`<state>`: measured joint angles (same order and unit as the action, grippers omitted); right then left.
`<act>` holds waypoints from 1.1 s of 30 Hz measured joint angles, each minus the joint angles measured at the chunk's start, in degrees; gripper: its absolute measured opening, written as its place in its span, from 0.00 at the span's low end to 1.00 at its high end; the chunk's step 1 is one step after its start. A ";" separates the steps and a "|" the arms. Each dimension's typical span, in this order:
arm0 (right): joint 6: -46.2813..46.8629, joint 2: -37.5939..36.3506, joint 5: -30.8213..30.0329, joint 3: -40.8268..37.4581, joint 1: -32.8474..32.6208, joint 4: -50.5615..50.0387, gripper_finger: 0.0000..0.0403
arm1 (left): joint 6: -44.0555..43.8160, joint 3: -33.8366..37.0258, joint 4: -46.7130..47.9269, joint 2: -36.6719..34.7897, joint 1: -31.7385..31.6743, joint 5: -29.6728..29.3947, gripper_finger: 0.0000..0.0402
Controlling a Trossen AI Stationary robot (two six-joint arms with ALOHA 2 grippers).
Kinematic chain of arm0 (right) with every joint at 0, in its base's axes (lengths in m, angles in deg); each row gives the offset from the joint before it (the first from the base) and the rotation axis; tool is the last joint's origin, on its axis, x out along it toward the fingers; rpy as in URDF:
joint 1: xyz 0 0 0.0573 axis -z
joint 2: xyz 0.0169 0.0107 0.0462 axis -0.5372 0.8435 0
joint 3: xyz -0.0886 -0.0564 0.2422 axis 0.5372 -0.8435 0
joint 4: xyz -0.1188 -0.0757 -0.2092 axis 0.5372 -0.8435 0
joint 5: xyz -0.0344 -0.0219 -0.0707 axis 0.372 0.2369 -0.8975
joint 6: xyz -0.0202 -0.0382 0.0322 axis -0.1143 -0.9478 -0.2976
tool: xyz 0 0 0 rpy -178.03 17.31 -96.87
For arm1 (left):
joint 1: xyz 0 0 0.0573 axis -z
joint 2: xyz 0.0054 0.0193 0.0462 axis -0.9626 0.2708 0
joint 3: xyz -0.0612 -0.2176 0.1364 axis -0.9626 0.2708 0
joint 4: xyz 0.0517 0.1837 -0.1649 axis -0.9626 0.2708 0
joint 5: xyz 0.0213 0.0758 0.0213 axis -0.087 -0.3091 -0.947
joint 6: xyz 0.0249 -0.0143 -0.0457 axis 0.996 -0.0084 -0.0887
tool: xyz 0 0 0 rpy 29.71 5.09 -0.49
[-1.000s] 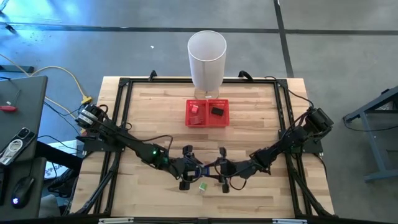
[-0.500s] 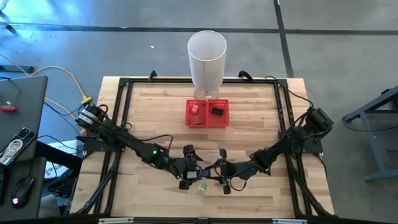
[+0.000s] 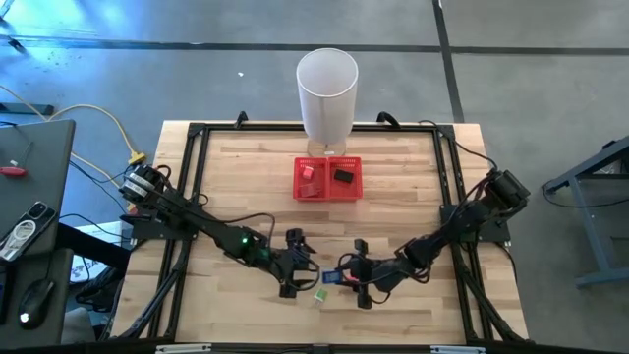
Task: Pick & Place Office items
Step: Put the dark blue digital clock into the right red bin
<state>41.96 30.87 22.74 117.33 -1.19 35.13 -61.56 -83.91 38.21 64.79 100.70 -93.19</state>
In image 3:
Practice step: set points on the silver frame bracket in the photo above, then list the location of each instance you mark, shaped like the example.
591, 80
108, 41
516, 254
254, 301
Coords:
459, 350
184, 349

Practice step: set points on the white printed carton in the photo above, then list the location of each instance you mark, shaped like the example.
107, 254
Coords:
93, 236

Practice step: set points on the blue cased digital display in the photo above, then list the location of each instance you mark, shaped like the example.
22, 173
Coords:
332, 277

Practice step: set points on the red plastic basket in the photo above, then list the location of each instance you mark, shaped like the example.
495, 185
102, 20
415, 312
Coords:
351, 192
314, 162

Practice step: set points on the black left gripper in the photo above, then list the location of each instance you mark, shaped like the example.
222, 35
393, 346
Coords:
280, 263

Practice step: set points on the black bar on floor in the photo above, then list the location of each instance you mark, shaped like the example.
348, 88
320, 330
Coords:
29, 109

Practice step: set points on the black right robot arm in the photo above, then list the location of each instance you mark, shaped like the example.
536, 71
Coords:
467, 221

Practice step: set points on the pink charger with paper label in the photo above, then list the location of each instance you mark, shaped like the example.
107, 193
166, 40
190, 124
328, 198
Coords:
351, 280

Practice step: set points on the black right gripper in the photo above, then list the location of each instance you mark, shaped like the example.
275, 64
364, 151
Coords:
385, 275

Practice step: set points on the black smartphone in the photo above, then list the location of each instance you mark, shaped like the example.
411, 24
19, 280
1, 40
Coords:
37, 211

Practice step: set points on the grey side desk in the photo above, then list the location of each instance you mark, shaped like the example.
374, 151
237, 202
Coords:
44, 162

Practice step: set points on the green and white power adapter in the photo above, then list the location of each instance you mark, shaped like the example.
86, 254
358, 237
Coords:
320, 295

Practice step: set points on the red rectangular box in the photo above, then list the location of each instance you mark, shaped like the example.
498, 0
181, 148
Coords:
309, 191

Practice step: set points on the blue grey table stand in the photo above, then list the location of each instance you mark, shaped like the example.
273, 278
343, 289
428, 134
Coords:
587, 226

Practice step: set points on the black computer mouse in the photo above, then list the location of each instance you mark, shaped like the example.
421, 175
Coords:
37, 300

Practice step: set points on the black rectangular box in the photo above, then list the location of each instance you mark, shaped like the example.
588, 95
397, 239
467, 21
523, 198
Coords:
343, 176

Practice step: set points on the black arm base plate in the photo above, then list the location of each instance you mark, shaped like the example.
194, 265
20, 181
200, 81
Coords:
496, 233
147, 231

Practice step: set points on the white cylindrical table lamp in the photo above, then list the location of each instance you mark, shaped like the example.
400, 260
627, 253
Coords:
326, 113

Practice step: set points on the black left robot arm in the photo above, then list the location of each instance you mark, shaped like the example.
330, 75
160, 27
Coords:
196, 221

